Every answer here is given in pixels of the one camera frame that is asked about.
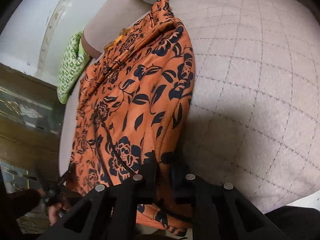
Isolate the orange black floral garment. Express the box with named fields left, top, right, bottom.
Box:
left=68, top=0, right=195, bottom=237

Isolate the person's hand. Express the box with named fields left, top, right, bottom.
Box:
left=48, top=197, right=71, bottom=226

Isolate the pink quilted bed cover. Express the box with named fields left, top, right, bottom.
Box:
left=61, top=0, right=319, bottom=213

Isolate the dark wooden cabinet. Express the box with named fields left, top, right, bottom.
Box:
left=1, top=65, right=65, bottom=193

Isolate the green patterned pillow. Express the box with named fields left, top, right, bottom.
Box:
left=57, top=31, right=91, bottom=104

